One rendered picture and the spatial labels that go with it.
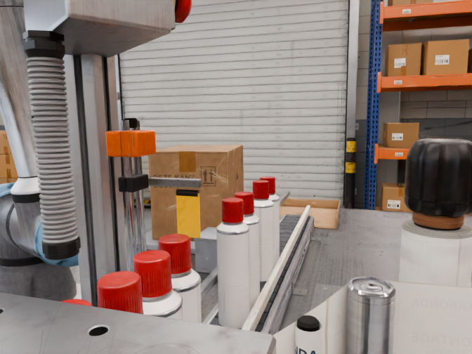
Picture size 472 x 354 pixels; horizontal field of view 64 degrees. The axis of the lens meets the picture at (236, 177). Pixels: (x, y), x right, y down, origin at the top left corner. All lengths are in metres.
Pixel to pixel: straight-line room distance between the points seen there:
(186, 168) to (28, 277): 0.53
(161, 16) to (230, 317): 0.44
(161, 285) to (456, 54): 4.08
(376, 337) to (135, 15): 0.33
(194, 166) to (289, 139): 3.72
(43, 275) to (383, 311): 0.60
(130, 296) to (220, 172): 0.81
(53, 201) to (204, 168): 0.74
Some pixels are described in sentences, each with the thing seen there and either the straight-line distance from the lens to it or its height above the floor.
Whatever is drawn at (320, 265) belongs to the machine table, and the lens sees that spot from 1.03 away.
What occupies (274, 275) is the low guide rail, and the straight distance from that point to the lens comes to 0.74.
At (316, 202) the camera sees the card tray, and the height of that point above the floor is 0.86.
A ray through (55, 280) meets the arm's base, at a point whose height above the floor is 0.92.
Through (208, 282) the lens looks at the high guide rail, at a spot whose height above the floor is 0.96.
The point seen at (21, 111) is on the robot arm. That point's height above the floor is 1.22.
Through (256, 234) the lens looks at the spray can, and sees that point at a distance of 0.63.
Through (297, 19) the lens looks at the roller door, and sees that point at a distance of 4.90.
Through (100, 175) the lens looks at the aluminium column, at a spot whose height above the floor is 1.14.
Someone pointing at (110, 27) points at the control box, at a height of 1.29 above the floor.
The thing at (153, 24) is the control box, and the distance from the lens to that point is 0.37.
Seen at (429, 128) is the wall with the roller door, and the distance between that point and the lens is 4.98.
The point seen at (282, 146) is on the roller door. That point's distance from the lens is 4.78.
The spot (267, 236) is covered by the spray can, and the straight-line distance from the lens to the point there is 0.76.
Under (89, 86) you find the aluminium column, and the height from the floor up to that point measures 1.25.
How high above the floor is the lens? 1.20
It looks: 8 degrees down
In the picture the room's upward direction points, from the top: 1 degrees counter-clockwise
